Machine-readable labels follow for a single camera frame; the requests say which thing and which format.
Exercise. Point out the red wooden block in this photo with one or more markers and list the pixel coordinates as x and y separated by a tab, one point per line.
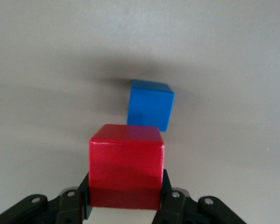
126	163

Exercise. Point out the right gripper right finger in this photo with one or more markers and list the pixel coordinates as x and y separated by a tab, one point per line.
177	207

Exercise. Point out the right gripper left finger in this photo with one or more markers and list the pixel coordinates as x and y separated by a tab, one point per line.
67	205

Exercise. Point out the blue wooden block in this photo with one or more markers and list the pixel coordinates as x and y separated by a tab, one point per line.
149	105

